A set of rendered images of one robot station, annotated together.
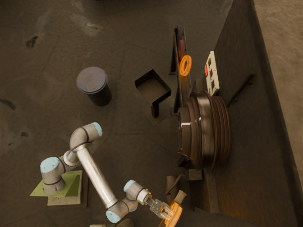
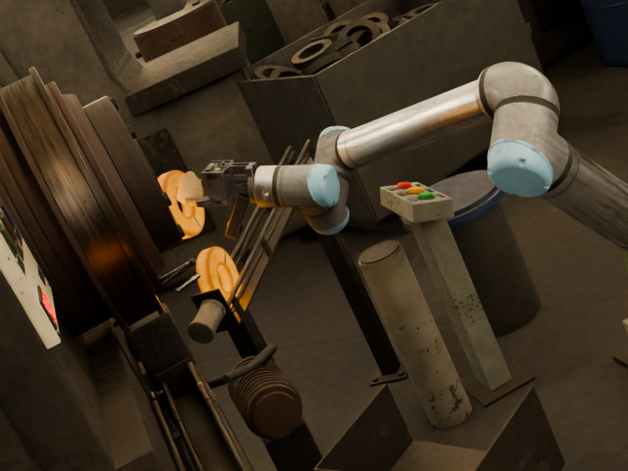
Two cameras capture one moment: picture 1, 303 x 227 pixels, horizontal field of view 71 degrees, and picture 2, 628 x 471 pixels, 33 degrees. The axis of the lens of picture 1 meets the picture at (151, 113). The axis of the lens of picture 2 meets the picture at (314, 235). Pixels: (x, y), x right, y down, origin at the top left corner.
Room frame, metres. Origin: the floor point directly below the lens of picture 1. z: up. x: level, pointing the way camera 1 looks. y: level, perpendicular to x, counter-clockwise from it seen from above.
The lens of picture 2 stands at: (2.11, -0.33, 1.49)
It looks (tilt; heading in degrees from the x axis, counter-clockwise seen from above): 19 degrees down; 168
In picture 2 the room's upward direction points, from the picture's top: 25 degrees counter-clockwise
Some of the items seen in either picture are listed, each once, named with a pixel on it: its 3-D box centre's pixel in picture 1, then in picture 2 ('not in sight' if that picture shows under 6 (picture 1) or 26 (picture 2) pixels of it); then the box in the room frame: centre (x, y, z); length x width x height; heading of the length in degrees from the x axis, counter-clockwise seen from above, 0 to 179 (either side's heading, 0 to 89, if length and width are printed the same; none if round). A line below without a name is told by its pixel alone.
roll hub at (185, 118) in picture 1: (182, 130); (135, 174); (0.33, -0.18, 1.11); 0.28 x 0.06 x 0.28; 177
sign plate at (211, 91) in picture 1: (211, 76); (19, 261); (0.66, -0.40, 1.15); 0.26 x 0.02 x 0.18; 177
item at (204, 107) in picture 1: (199, 129); (83, 200); (0.33, -0.28, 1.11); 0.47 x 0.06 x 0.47; 177
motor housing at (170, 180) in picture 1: (172, 189); (300, 467); (0.00, -0.12, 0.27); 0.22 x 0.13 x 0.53; 177
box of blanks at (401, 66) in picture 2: not in sight; (389, 101); (-2.05, 1.13, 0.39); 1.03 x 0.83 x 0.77; 102
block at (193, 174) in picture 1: (194, 175); (168, 365); (0.09, -0.28, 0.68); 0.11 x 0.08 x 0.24; 87
